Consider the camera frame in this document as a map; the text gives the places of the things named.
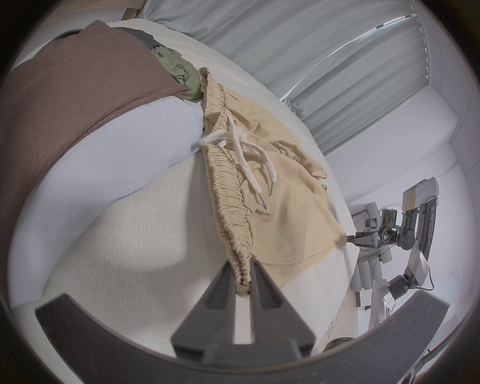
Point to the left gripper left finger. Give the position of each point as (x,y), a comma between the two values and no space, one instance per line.
(195,330)

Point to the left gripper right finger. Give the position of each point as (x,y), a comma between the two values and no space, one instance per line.
(288,326)

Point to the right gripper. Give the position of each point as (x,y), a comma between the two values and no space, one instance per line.
(367,240)

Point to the beige shorts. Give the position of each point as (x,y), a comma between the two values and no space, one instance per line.
(285,210)

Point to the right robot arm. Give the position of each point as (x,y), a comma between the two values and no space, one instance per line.
(407,234)

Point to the bed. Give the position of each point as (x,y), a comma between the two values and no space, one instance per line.
(150,255)

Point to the pale green curtain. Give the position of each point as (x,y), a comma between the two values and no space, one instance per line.
(356,93)
(262,30)

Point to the white garment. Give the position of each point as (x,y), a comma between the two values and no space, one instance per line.
(112,157)

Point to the green garment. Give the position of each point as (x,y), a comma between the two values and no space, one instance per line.
(180,69)

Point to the brown garment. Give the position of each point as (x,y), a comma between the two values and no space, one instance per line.
(75,93)

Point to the black garment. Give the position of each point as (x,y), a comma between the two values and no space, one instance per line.
(144,37)

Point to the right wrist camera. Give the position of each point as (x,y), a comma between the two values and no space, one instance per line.
(372,210)

